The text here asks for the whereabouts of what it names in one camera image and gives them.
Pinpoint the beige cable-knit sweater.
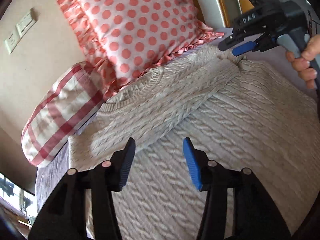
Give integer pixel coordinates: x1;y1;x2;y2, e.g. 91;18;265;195
68;45;319;239

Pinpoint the white wall socket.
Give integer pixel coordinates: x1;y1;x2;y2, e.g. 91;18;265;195
4;29;21;54

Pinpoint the lavender bed sheet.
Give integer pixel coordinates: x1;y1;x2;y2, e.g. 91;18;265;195
35;47;317;210

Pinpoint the person's right hand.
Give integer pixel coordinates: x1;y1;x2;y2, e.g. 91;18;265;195
285;34;320;89

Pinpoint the pink polka-dot pillow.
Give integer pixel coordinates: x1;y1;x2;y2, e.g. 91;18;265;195
56;0;223;99

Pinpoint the white wall switch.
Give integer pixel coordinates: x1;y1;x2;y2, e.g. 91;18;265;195
16;8;36;38

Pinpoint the red checked bolster pillow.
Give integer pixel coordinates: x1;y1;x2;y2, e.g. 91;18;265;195
21;62;103;167

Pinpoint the wooden headboard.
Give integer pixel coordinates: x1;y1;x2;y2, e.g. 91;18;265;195
193;0;253;29

